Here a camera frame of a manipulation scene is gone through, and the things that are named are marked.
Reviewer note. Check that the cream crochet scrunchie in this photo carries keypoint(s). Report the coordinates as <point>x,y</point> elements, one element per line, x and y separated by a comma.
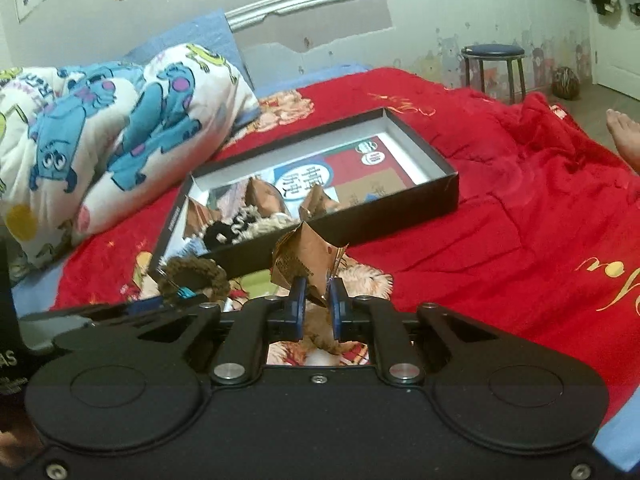
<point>276,222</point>

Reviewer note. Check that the brown crochet scrunchie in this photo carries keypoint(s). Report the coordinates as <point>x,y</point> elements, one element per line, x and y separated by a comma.
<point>199,275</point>

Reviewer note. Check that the blue padded stool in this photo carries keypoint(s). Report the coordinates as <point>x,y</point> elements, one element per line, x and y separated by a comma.
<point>510,55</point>

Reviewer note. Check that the red bed blanket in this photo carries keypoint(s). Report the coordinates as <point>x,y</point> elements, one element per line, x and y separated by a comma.
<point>545,241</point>

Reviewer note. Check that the person bare foot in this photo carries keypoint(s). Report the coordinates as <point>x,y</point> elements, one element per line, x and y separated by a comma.
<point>625,133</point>

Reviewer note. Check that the colourful history book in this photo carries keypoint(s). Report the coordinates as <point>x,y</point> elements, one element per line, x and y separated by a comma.
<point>350,171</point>

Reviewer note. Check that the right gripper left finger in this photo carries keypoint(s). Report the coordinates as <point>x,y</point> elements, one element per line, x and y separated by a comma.
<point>286,315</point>

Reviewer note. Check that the blue pillow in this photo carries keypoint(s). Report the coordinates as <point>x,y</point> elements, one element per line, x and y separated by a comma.
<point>211,31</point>

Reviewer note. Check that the white door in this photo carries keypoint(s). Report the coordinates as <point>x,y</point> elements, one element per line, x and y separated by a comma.
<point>614,40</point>

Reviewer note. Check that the brown patterned ball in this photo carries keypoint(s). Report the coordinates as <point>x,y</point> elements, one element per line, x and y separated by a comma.
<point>565,84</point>

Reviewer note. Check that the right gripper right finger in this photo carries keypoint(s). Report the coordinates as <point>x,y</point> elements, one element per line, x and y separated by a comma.
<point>350,315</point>

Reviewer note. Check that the light blue bed sheet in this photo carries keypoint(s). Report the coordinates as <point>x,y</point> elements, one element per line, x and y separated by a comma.
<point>619,439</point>

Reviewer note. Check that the monster print white blanket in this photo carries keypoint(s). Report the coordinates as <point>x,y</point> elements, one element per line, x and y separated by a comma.
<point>84,147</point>

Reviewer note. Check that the black cardboard box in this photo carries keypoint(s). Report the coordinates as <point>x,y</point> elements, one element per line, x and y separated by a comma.
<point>356,224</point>

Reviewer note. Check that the brown pyramid snack packet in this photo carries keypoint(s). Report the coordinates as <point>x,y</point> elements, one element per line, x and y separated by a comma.
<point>303,253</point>
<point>265,197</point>
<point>316,204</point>

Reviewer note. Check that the black crochet scrunchie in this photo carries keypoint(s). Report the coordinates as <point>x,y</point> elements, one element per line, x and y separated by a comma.
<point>228,233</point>

